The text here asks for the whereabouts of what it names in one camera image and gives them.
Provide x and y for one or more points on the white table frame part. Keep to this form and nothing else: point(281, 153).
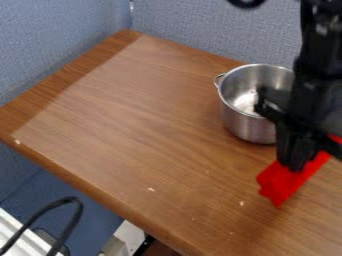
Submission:
point(125, 242)

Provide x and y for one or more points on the red plastic block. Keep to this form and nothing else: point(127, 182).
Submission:
point(280, 182)

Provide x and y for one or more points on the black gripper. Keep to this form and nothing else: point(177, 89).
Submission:
point(308, 114)

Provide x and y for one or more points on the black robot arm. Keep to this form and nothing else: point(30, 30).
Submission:
point(320, 59)

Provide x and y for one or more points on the metal pot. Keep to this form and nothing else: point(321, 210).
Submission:
point(237, 87)

